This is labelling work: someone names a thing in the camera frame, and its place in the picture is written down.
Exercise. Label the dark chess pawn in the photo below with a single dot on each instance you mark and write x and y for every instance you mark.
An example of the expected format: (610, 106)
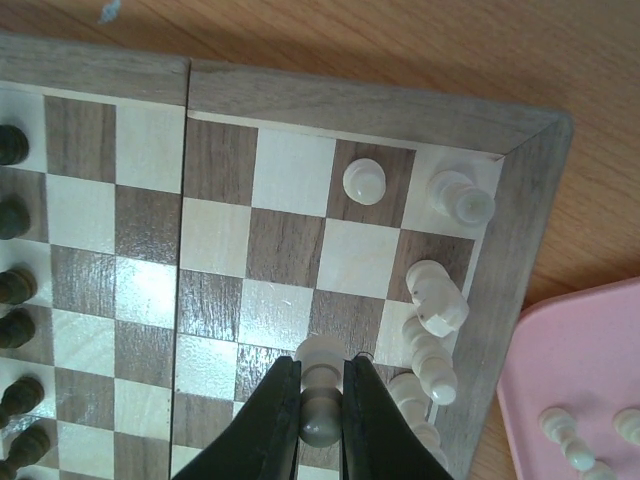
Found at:
(14, 145)
(29, 447)
(21, 397)
(17, 328)
(17, 286)
(15, 219)

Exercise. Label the wooden chess board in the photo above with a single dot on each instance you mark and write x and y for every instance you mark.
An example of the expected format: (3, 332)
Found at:
(189, 226)

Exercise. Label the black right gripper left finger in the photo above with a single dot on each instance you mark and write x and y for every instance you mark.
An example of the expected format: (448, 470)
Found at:
(262, 440)

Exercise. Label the pink plastic tray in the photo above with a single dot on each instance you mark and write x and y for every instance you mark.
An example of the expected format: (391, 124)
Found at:
(578, 352)

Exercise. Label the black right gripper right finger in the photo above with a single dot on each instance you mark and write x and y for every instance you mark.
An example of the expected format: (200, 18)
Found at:
(377, 442)

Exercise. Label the white chess pawn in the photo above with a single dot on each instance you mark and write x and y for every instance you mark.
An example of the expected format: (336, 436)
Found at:
(364, 181)
(322, 373)

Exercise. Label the white chess piece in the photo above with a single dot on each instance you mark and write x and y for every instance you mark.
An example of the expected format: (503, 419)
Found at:
(560, 427)
(627, 425)
(453, 194)
(413, 403)
(430, 362)
(441, 307)

